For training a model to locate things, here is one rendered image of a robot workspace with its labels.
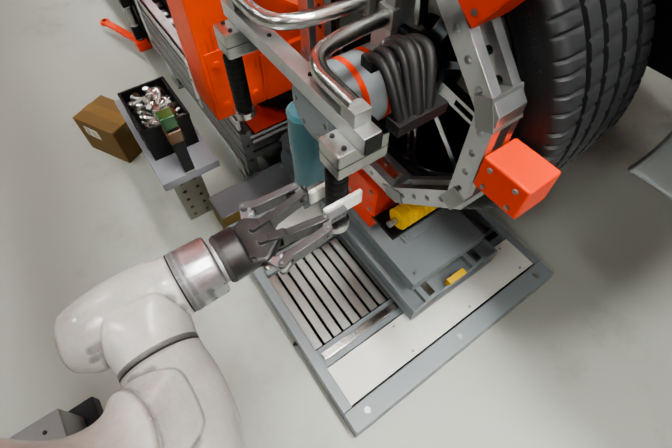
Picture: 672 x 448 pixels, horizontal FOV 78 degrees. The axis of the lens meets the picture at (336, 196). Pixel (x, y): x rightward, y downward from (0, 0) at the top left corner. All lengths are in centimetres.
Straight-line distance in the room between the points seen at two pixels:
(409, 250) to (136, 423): 97
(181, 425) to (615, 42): 74
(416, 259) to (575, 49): 82
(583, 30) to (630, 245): 133
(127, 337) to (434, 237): 100
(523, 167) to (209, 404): 53
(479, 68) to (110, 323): 57
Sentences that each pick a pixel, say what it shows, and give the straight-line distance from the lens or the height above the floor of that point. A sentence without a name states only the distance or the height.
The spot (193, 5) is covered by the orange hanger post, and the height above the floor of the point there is 86.
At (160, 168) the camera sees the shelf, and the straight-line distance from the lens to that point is 130.
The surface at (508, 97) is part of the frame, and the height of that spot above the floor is 98.
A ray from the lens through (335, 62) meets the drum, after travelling 76.
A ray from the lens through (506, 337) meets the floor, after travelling 153.
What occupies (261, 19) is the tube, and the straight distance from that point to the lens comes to 71.
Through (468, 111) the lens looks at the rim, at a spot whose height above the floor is 83.
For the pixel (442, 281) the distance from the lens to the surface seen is 138.
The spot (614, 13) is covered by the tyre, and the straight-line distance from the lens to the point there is 75.
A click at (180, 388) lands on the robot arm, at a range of 53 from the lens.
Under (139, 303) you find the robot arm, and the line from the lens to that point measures 57.
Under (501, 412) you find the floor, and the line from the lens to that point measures 146.
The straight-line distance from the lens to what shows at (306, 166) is 101.
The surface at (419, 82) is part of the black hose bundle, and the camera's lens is 57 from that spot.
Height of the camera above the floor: 136
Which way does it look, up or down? 53 degrees down
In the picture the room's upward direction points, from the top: straight up
